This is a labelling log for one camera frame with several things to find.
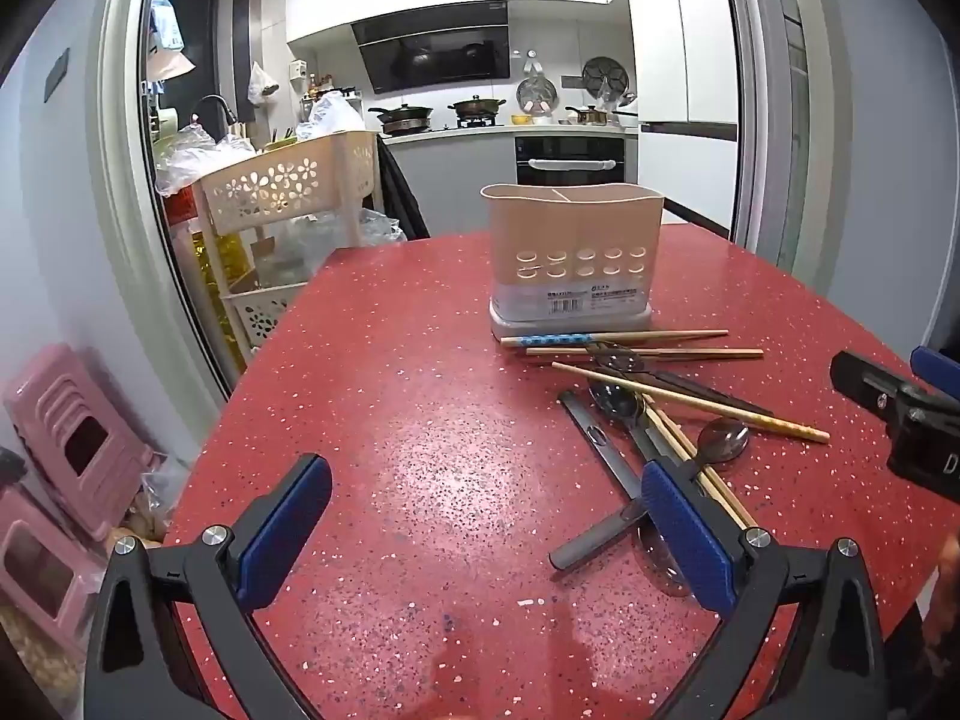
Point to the red packet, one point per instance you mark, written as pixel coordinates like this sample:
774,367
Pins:
180,208

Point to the blue patterned wooden chopstick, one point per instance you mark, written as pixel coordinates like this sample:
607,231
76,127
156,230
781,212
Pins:
555,339

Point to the small steel pot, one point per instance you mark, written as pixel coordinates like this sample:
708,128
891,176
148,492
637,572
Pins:
589,116

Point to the hanging white plastic bag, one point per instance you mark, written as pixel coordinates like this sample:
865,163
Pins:
261,82

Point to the spice rack with bottles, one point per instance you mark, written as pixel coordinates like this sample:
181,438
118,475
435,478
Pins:
330,88

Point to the grey wall switch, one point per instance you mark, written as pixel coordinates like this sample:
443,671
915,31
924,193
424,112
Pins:
56,75

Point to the clear crumpled plastic bag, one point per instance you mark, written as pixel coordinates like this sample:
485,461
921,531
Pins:
184,157

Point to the black kitchen faucet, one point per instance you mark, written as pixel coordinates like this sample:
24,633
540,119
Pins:
217,99

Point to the wooden knife block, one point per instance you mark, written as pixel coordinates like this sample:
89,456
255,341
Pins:
236,133

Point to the pink plastic stool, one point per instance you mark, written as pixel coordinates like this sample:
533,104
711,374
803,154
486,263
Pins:
52,397
37,577

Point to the clear plastic bags bundle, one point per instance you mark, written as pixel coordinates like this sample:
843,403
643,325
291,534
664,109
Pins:
375,229

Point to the yellow plastic packaging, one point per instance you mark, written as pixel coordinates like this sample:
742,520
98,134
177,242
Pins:
214,277

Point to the black range hood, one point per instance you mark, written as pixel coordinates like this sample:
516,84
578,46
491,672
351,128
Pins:
435,52

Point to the dark brown chopstick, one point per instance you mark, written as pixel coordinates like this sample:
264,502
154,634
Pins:
679,384
720,394

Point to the beige plastic trolley rack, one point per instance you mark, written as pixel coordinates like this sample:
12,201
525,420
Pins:
285,180

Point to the white refrigerator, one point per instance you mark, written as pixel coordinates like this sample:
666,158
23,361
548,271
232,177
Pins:
675,52

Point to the dark cooking pot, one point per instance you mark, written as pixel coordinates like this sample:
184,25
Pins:
474,106

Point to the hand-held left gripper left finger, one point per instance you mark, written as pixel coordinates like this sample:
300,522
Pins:
289,532

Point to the grey lower cabinets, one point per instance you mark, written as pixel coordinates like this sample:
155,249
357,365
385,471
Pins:
457,180

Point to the white crumpled plastic bag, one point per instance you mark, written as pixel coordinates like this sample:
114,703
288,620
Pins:
330,116

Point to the hanging blue white bag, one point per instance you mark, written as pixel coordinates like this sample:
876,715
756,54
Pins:
165,22

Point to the round hanging pot lid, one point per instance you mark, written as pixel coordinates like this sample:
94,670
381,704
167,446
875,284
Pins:
536,94

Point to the person's right hand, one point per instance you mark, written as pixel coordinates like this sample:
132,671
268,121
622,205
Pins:
949,574

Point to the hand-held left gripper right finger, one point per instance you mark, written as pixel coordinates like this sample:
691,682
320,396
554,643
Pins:
686,544

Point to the black wok with lid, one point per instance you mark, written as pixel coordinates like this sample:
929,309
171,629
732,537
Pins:
405,118

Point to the dark hanging jacket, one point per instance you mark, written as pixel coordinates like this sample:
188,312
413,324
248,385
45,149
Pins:
401,195

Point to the plastic bag beside stools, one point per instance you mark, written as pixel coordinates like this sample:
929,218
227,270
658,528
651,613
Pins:
161,484

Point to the round metal steamer plate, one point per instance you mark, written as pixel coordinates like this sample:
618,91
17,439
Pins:
604,79

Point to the light green basin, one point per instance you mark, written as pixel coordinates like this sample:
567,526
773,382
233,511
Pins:
165,121

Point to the beige plastic utensil holder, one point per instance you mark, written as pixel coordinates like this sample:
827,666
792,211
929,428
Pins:
570,240

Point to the black built-in oven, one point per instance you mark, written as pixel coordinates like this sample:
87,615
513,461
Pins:
570,150

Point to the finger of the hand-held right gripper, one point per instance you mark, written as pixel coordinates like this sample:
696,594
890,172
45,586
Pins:
937,369
862,382

